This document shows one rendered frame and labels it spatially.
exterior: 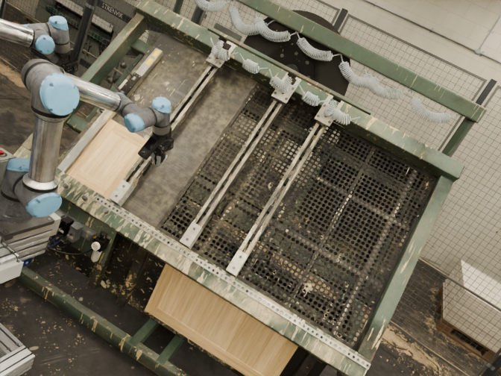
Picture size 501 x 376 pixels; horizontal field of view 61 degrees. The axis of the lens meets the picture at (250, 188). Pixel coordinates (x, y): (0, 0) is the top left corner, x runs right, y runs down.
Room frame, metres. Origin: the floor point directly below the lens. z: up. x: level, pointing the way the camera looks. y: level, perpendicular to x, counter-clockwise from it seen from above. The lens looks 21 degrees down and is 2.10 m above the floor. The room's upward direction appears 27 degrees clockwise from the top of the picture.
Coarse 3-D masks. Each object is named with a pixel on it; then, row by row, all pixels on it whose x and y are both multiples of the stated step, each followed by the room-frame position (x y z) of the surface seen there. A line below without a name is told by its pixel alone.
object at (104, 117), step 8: (152, 56) 2.61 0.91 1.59; (160, 56) 2.64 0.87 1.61; (144, 64) 2.56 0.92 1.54; (152, 64) 2.58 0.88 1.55; (136, 72) 2.52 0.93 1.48; (144, 72) 2.52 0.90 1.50; (128, 96) 2.44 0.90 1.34; (104, 112) 2.32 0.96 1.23; (112, 112) 2.33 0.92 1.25; (96, 120) 2.28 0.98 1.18; (104, 120) 2.29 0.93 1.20; (96, 128) 2.24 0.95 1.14; (88, 136) 2.21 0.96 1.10; (80, 144) 2.17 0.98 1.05; (88, 144) 2.19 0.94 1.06; (72, 152) 2.13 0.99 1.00; (80, 152) 2.14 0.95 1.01; (64, 160) 2.09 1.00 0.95; (72, 160) 2.10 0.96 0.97; (64, 168) 2.07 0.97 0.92
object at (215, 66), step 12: (216, 60) 2.59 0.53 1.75; (204, 72) 2.56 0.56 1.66; (216, 72) 2.60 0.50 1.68; (204, 84) 2.51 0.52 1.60; (192, 96) 2.46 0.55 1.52; (180, 108) 2.39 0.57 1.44; (192, 108) 2.46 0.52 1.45; (180, 120) 2.36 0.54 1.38; (132, 168) 2.11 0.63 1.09; (144, 168) 2.13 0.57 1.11; (132, 180) 2.07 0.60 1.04; (120, 192) 2.01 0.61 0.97; (120, 204) 2.01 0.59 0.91
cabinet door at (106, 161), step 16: (112, 128) 2.28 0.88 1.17; (96, 144) 2.21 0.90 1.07; (112, 144) 2.23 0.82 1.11; (128, 144) 2.25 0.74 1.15; (144, 144) 2.26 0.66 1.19; (80, 160) 2.13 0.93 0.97; (96, 160) 2.15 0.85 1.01; (112, 160) 2.17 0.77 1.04; (128, 160) 2.19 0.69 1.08; (80, 176) 2.07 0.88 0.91; (96, 176) 2.09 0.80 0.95; (112, 176) 2.11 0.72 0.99
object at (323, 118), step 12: (324, 108) 2.52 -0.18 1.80; (336, 108) 2.53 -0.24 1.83; (324, 120) 2.47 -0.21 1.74; (312, 132) 2.45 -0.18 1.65; (312, 144) 2.40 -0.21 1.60; (300, 156) 2.35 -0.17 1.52; (300, 168) 2.31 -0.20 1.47; (288, 180) 2.25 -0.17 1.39; (276, 192) 2.18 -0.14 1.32; (276, 204) 2.14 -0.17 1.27; (264, 216) 2.12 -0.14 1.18; (252, 228) 2.03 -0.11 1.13; (264, 228) 2.05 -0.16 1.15; (252, 240) 2.00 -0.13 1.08; (240, 252) 1.94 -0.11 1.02; (240, 264) 1.90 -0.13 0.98
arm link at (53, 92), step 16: (48, 64) 1.28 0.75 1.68; (32, 80) 1.22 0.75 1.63; (48, 80) 1.20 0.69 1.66; (64, 80) 1.23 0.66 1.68; (32, 96) 1.22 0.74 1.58; (48, 96) 1.18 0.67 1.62; (64, 96) 1.23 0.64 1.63; (48, 112) 1.21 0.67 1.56; (64, 112) 1.23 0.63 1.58; (48, 128) 1.23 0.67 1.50; (32, 144) 1.25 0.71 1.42; (48, 144) 1.25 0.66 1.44; (32, 160) 1.25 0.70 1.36; (48, 160) 1.26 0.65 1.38; (32, 176) 1.25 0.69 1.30; (48, 176) 1.27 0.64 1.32; (16, 192) 1.28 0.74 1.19; (32, 192) 1.24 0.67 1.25; (48, 192) 1.27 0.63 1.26; (32, 208) 1.23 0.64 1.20; (48, 208) 1.28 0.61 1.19
